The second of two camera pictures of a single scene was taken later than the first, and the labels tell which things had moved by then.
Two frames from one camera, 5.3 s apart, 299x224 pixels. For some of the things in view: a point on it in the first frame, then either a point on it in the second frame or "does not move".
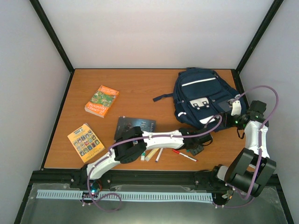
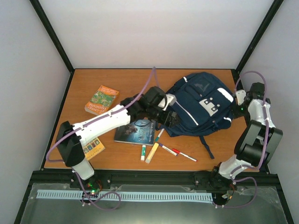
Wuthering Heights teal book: x=124 y=123 does not move
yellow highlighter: x=151 y=154 does not move
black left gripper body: x=195 y=152 -> x=160 y=118
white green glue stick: x=142 y=156 does not move
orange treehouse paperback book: x=101 y=102 does not move
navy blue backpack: x=200 y=95 does not move
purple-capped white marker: x=159 y=155 -> x=168 y=150
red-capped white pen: x=184 y=155 does not move
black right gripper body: x=225 y=118 -> x=244 y=112
